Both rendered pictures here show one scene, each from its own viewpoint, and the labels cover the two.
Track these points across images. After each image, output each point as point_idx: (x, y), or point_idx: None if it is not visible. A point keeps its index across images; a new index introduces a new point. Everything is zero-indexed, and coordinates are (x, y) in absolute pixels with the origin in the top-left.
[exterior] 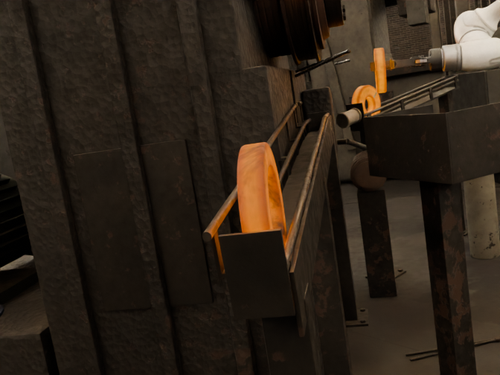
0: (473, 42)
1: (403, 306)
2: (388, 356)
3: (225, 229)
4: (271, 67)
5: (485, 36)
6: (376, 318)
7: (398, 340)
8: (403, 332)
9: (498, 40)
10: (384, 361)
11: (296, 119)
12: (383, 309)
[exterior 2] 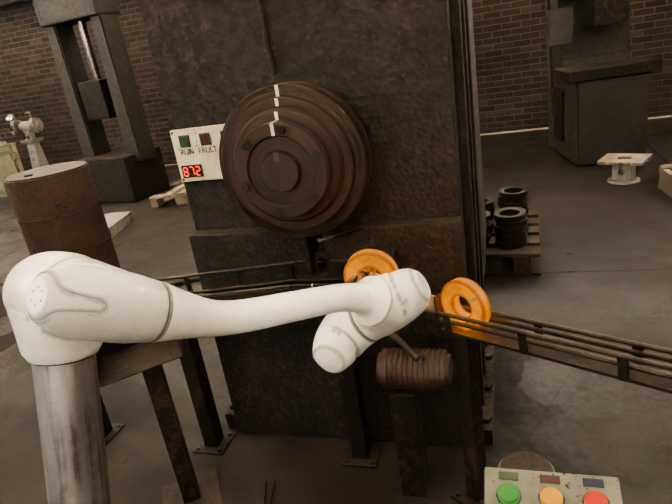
0: (327, 315)
1: (371, 496)
2: (281, 471)
3: None
4: (208, 235)
5: (331, 319)
6: (355, 472)
7: (302, 481)
8: (314, 486)
9: (318, 335)
10: (274, 468)
11: (290, 273)
12: (373, 480)
